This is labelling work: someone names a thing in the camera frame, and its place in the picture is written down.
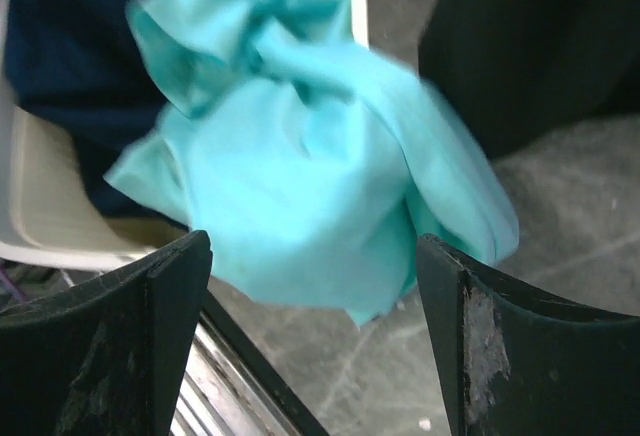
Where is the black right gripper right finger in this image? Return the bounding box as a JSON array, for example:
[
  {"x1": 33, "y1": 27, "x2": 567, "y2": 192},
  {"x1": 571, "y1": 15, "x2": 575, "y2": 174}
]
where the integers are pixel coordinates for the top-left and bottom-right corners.
[{"x1": 416, "y1": 235, "x2": 639, "y2": 436}]

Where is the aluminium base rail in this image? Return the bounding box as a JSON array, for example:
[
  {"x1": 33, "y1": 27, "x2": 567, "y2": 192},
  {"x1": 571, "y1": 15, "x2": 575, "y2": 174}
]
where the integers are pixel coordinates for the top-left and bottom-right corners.
[{"x1": 170, "y1": 293, "x2": 328, "y2": 436}]

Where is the teal t shirt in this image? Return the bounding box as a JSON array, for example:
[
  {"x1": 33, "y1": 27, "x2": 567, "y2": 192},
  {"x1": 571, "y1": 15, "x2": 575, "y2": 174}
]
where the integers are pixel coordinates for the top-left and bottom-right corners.
[{"x1": 105, "y1": 0, "x2": 519, "y2": 324}]

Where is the black t shirt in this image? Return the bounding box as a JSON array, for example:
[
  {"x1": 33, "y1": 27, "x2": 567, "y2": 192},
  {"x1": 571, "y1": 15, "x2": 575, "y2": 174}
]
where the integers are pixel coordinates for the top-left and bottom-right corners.
[{"x1": 418, "y1": 0, "x2": 639, "y2": 158}]

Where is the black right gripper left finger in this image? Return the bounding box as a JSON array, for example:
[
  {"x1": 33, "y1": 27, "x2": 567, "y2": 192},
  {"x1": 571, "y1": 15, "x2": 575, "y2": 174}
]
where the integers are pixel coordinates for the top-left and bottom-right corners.
[{"x1": 1, "y1": 231, "x2": 212, "y2": 435}]

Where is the navy blue garment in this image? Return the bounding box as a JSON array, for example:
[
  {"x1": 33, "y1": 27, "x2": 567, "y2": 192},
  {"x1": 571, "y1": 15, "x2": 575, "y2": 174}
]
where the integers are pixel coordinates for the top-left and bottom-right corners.
[{"x1": 4, "y1": 0, "x2": 166, "y2": 218}]

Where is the cream plastic laundry basket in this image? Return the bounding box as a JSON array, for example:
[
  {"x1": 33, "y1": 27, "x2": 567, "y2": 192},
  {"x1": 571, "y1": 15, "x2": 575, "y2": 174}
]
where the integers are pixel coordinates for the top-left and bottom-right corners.
[{"x1": 0, "y1": 0, "x2": 371, "y2": 272}]

